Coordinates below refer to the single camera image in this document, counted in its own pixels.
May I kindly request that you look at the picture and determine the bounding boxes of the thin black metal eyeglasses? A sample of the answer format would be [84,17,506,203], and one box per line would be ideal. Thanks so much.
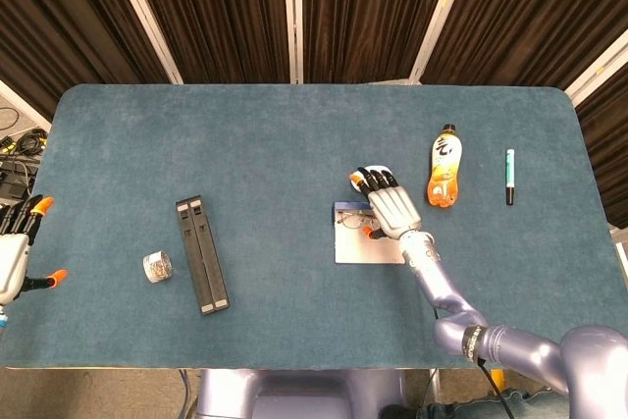
[337,209,377,229]

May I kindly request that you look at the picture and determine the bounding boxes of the teal felt table cover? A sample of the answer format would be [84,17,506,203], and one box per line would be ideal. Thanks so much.
[0,83,628,371]

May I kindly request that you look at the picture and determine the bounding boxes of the dark crumpled cloth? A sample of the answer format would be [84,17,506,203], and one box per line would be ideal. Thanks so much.
[382,388,558,419]

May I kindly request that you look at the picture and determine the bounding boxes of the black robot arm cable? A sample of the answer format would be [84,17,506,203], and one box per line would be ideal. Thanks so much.
[478,359,519,419]

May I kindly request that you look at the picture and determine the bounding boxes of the dark brown curtain panel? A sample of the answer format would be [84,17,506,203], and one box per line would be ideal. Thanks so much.
[422,0,628,91]
[301,0,460,85]
[0,0,171,119]
[122,0,297,85]
[573,60,628,229]

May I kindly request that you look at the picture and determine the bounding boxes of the tangled black floor cables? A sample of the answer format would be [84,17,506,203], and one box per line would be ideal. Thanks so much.
[0,104,49,204]

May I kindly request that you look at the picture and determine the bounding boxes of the black folding laptop stand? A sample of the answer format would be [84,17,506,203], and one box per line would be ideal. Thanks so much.
[175,194,231,317]

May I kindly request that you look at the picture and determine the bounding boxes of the white partition frame post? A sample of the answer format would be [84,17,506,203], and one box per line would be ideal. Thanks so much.
[563,28,628,109]
[103,0,183,85]
[281,0,304,85]
[408,0,473,85]

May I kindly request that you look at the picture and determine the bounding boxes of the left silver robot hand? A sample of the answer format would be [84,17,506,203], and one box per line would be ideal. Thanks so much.
[0,195,69,307]

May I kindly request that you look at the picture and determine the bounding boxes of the clear jar of metal clips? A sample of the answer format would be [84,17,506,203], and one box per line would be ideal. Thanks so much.
[142,250,175,286]

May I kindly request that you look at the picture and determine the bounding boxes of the silver robot torso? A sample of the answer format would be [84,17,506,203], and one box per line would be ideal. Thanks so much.
[195,367,408,419]

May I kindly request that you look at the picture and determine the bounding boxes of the blue cardboard glasses case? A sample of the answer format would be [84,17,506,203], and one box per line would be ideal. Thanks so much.
[333,200,408,266]

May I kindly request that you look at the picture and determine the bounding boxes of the green white marker pen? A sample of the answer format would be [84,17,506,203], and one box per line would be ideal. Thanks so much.
[503,147,516,206]

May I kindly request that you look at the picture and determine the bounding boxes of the orange drink plastic bottle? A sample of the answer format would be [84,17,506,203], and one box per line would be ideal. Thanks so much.
[425,123,462,209]

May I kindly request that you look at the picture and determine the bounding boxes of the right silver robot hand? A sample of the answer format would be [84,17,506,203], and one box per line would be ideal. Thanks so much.
[348,167,424,243]

